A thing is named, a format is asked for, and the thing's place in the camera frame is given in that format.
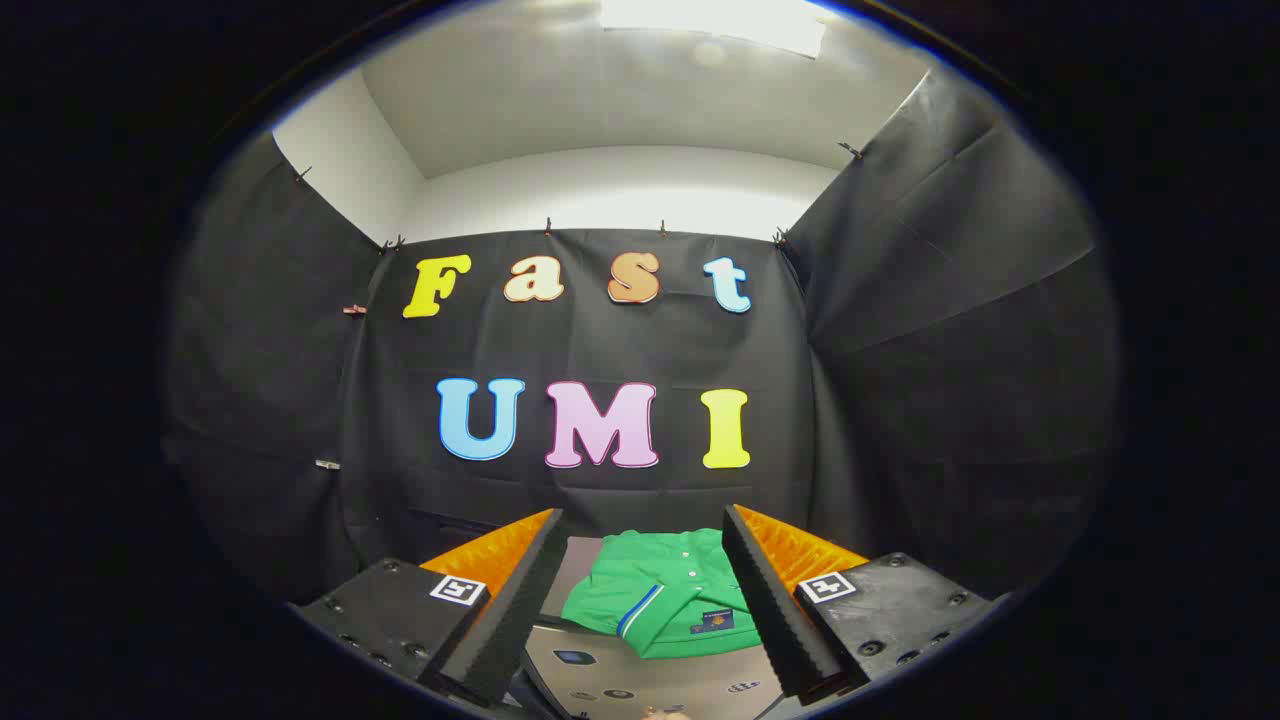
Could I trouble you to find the green polo shirt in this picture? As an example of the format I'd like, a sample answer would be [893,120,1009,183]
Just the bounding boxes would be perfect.
[560,528,766,661]

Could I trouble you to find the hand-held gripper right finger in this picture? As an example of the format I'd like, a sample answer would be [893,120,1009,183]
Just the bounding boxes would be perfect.
[720,503,1008,706]

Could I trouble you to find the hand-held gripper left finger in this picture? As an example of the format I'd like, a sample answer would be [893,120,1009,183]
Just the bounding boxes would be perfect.
[288,507,566,711]

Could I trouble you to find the black backdrop cloth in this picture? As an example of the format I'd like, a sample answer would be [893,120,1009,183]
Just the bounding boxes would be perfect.
[160,65,1121,611]

